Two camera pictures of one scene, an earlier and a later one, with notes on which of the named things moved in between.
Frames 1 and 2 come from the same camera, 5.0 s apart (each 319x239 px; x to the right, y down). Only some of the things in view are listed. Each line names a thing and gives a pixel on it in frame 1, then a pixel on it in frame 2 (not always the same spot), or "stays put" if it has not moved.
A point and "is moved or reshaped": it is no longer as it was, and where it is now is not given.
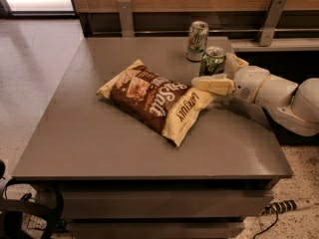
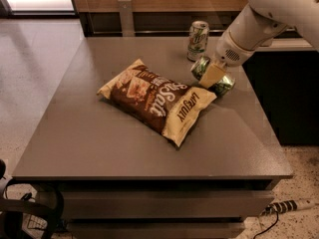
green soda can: x=213 y=61 is moved or reshaped
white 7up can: x=197 y=40 stays put
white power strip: x=286 y=205 stays put
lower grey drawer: x=155 y=230 stays put
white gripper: x=249 y=83 → x=230 y=53
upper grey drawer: x=171 y=203 stays put
